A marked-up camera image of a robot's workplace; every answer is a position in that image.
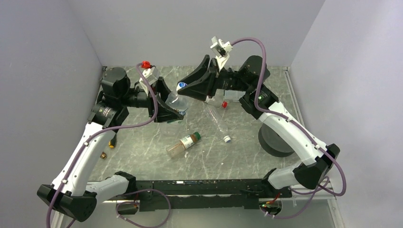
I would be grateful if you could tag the clear unlabeled plastic bottle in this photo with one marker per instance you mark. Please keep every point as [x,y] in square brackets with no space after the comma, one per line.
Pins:
[218,123]

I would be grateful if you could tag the blue white bottle cap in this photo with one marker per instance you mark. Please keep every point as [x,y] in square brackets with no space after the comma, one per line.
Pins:
[181,85]

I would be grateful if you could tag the black base frame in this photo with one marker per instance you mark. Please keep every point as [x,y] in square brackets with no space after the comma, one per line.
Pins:
[203,194]

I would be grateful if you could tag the red label clear bottle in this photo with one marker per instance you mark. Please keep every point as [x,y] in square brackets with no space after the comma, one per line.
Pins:
[216,102]

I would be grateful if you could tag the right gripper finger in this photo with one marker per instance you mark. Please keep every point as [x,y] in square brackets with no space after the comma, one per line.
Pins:
[198,72]
[197,91]

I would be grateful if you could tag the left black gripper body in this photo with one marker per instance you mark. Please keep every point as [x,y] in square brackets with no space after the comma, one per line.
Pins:
[150,105]

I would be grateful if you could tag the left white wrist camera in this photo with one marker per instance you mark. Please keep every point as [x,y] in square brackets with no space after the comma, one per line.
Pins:
[150,73]

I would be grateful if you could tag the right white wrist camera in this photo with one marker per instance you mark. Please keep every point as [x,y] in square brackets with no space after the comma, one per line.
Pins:
[221,50]

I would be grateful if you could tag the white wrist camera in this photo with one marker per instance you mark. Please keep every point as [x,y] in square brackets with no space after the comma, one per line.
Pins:
[221,50]
[150,73]

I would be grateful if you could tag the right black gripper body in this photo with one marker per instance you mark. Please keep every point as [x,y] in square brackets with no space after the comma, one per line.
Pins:
[226,80]

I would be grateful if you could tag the black round disc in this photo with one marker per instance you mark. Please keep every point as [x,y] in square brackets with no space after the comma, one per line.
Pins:
[272,143]

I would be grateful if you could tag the clear plastic organizer box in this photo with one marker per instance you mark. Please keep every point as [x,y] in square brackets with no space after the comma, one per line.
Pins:
[234,94]

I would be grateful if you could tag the blue label water bottle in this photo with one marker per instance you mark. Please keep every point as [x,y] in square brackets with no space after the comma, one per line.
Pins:
[178,102]

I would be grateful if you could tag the small copper fitting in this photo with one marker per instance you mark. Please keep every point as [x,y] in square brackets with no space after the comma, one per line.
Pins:
[103,155]

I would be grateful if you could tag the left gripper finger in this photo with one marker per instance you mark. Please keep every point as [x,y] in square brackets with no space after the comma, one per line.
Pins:
[162,88]
[166,113]

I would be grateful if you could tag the brown bottle green cap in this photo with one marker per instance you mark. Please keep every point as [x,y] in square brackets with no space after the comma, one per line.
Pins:
[183,144]

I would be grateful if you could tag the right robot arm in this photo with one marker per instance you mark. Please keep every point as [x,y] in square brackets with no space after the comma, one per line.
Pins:
[316,157]

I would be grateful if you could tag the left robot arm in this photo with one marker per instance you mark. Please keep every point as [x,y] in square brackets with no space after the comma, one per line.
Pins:
[69,193]

